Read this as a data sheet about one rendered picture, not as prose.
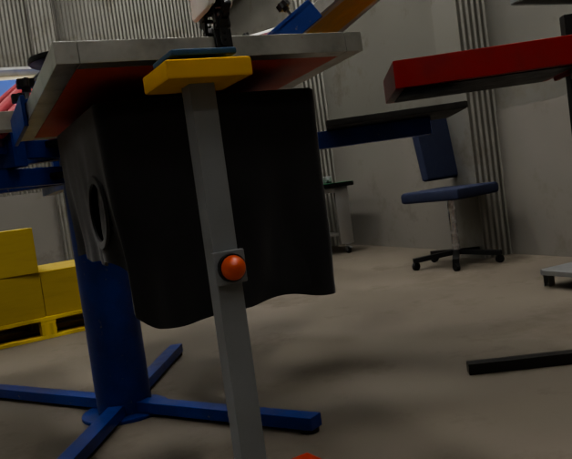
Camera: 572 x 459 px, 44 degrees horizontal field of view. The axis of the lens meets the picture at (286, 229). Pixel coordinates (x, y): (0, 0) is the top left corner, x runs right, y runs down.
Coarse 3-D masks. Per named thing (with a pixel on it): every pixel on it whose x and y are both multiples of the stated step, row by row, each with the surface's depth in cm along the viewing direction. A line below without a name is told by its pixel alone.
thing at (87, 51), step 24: (72, 48) 114; (96, 48) 115; (120, 48) 117; (144, 48) 119; (168, 48) 120; (240, 48) 126; (264, 48) 128; (288, 48) 130; (312, 48) 132; (336, 48) 135; (360, 48) 137; (48, 72) 120; (72, 72) 119; (312, 72) 151; (48, 96) 134
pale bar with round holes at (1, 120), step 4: (0, 112) 185; (4, 112) 185; (8, 112) 186; (12, 112) 186; (0, 116) 185; (4, 116) 185; (8, 116) 186; (0, 120) 185; (4, 120) 185; (8, 120) 186; (0, 124) 185; (4, 124) 185; (8, 124) 186; (0, 128) 185; (4, 128) 185; (8, 128) 186; (0, 132) 188; (4, 132) 189; (8, 132) 190
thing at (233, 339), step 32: (160, 64) 98; (192, 64) 98; (224, 64) 100; (192, 96) 102; (192, 128) 104; (192, 160) 106; (224, 160) 105; (224, 192) 104; (224, 224) 104; (224, 288) 104; (224, 320) 104; (224, 352) 106; (224, 384) 108; (256, 384) 107; (256, 416) 107; (256, 448) 107
